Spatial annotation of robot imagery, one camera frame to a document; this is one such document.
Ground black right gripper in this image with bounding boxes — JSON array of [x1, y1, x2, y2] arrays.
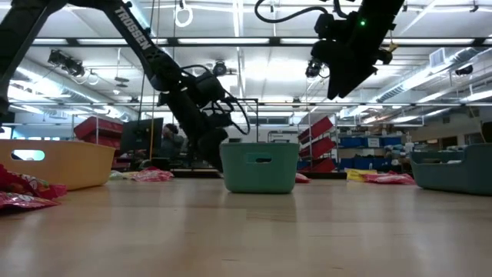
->
[[310, 9, 397, 100]]

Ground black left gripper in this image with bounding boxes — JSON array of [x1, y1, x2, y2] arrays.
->
[[159, 86, 234, 172]]

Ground teal plastic bin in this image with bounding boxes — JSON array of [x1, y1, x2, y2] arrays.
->
[[219, 142, 301, 195]]

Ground blue plastic bin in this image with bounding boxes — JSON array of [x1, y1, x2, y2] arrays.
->
[[410, 143, 492, 196]]

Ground yellow plastic bin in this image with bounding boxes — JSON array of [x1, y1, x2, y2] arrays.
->
[[0, 138, 116, 192]]

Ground person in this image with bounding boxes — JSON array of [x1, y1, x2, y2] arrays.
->
[[160, 122, 186, 159]]

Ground black computer monitor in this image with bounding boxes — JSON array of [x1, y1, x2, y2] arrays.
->
[[120, 117, 165, 154]]

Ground red tilted bin rack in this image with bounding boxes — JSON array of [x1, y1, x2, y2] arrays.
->
[[297, 115, 337, 174]]

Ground blue storage bin shelf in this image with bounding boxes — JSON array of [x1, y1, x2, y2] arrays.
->
[[337, 134, 404, 172]]

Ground white ceiling air vent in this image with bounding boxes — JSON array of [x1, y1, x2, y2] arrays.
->
[[429, 48, 447, 68]]

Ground black ceiling fixture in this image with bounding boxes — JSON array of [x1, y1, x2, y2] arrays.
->
[[454, 64, 475, 77]]

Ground red storage bin rack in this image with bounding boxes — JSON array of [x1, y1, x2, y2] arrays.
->
[[74, 115, 125, 152]]

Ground black ceiling spotlight bar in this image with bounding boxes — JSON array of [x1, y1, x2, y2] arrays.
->
[[47, 48, 86, 78]]

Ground black ceiling camera with cable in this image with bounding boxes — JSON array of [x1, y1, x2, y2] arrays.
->
[[305, 57, 331, 80]]

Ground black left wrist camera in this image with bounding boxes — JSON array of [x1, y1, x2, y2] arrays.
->
[[191, 72, 227, 105]]

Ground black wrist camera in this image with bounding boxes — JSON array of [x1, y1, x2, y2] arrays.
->
[[314, 13, 336, 39], [191, 72, 227, 105]]

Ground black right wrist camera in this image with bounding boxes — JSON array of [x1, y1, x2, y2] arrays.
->
[[314, 13, 336, 39]]

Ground round black overhead camera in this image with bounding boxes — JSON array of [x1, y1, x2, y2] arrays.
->
[[211, 60, 229, 78]]

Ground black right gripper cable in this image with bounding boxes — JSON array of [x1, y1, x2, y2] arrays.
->
[[253, 0, 349, 24]]

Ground white hanging ring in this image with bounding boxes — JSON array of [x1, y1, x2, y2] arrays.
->
[[175, 3, 194, 28]]

